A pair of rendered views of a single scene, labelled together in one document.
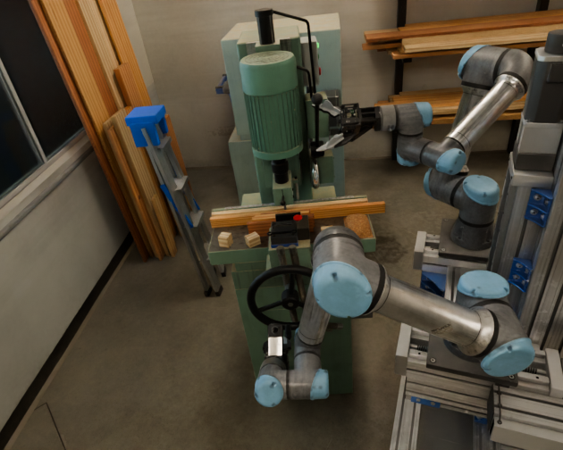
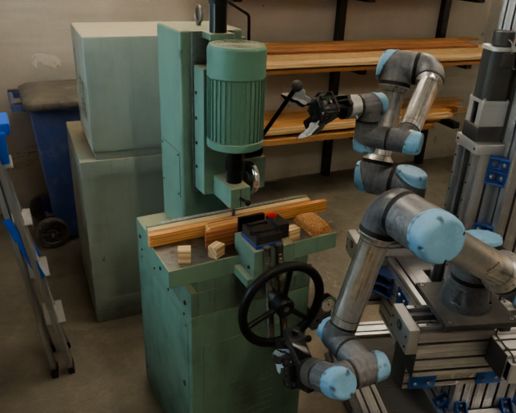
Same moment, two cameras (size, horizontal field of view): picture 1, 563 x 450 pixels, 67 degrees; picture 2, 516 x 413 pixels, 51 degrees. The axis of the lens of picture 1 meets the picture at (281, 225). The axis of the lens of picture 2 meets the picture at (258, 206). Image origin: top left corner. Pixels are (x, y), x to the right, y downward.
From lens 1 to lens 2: 0.80 m
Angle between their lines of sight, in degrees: 30
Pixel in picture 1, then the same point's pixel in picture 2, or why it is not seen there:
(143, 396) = not seen: outside the picture
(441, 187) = (375, 179)
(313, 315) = (361, 292)
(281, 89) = (260, 75)
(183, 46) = not seen: outside the picture
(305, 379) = (368, 361)
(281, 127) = (255, 116)
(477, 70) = (397, 70)
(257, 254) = (224, 266)
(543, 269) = (503, 225)
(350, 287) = (453, 228)
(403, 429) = not seen: outside the picture
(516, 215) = (478, 182)
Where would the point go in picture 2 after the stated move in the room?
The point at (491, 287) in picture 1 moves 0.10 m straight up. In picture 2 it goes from (491, 238) to (500, 206)
